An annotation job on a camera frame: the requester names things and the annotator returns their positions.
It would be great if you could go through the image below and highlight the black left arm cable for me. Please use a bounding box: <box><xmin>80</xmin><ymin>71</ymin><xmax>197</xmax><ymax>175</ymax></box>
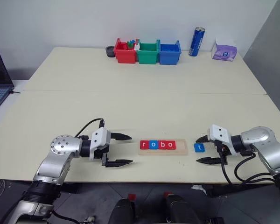
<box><xmin>75</xmin><ymin>118</ymin><xmax>105</xmax><ymax>138</ymax></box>

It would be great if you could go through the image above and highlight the red plastic bin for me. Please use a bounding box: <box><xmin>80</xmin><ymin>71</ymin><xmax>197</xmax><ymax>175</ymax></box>
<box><xmin>113</xmin><ymin>38</ymin><xmax>139</xmax><ymax>64</ymax></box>

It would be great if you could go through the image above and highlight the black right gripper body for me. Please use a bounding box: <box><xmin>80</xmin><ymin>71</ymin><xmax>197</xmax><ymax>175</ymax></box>
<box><xmin>214</xmin><ymin>139</ymin><xmax>232</xmax><ymax>165</ymax></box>

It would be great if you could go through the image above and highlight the dark grey round bowl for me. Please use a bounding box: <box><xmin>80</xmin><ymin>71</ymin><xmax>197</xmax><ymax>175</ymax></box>
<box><xmin>105</xmin><ymin>45</ymin><xmax>116</xmax><ymax>57</ymax></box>

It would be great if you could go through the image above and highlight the purple tissue pack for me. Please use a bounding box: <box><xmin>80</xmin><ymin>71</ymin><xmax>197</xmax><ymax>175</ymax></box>
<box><xmin>211</xmin><ymin>38</ymin><xmax>238</xmax><ymax>62</ymax></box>

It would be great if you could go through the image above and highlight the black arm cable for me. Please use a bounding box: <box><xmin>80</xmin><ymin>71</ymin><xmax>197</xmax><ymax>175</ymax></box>
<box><xmin>220</xmin><ymin>151</ymin><xmax>280</xmax><ymax>186</ymax></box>
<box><xmin>75</xmin><ymin>118</ymin><xmax>105</xmax><ymax>138</ymax></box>

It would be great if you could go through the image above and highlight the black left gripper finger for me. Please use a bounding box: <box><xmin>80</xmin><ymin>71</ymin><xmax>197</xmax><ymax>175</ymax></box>
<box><xmin>101</xmin><ymin>152</ymin><xmax>134</xmax><ymax>168</ymax></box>
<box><xmin>110</xmin><ymin>132</ymin><xmax>133</xmax><ymax>141</ymax></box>

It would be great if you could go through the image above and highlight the blue drink can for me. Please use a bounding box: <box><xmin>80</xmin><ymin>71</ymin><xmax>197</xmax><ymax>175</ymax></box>
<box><xmin>188</xmin><ymin>26</ymin><xmax>206</xmax><ymax>57</ymax></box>

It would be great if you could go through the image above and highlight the green plastic bin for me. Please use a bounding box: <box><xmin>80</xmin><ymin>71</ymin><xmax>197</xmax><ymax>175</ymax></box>
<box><xmin>136</xmin><ymin>39</ymin><xmax>160</xmax><ymax>65</ymax></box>

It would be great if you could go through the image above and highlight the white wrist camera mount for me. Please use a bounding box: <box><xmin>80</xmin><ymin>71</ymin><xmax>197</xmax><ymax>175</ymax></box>
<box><xmin>206</xmin><ymin>124</ymin><xmax>239</xmax><ymax>156</ymax></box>
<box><xmin>88</xmin><ymin>127</ymin><xmax>112</xmax><ymax>161</ymax></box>

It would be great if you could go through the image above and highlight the blue letter t tile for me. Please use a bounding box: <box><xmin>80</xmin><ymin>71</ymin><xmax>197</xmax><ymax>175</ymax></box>
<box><xmin>193</xmin><ymin>142</ymin><xmax>205</xmax><ymax>154</ymax></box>

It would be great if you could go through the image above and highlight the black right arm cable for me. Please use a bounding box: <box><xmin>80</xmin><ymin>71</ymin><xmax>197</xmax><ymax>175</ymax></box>
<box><xmin>220</xmin><ymin>151</ymin><xmax>280</xmax><ymax>186</ymax></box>

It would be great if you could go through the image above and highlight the blue plastic bin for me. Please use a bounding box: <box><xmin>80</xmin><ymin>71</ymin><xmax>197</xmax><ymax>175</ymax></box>
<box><xmin>158</xmin><ymin>40</ymin><xmax>182</xmax><ymax>66</ymax></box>

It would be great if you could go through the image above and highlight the wooden letter tray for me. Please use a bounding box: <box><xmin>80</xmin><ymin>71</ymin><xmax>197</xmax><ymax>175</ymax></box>
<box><xmin>138</xmin><ymin>139</ymin><xmax>188</xmax><ymax>156</ymax></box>

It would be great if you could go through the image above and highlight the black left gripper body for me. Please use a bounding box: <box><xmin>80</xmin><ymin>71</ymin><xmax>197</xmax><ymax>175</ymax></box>
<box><xmin>94</xmin><ymin>144</ymin><xmax>111</xmax><ymax>160</ymax></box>

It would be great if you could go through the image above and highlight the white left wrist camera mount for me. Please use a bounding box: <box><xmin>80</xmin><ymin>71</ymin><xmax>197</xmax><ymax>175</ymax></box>
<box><xmin>88</xmin><ymin>127</ymin><xmax>112</xmax><ymax>161</ymax></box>

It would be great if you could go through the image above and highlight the dark rounded shape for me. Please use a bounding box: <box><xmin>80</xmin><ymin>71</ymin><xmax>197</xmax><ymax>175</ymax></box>
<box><xmin>164</xmin><ymin>195</ymin><xmax>201</xmax><ymax>224</ymax></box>
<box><xmin>109</xmin><ymin>197</ymin><xmax>138</xmax><ymax>224</ymax></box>

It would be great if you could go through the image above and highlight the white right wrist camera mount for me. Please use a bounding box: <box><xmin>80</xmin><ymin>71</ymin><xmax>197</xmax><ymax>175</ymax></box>
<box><xmin>206</xmin><ymin>124</ymin><xmax>239</xmax><ymax>156</ymax></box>

